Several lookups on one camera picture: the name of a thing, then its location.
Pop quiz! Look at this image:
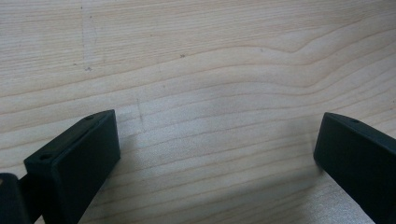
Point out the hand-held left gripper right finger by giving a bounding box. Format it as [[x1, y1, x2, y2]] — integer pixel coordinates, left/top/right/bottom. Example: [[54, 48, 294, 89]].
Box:
[[313, 112, 396, 224]]

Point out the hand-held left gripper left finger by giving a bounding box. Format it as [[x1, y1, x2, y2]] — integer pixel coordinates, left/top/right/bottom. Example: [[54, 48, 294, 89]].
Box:
[[23, 108, 121, 224]]

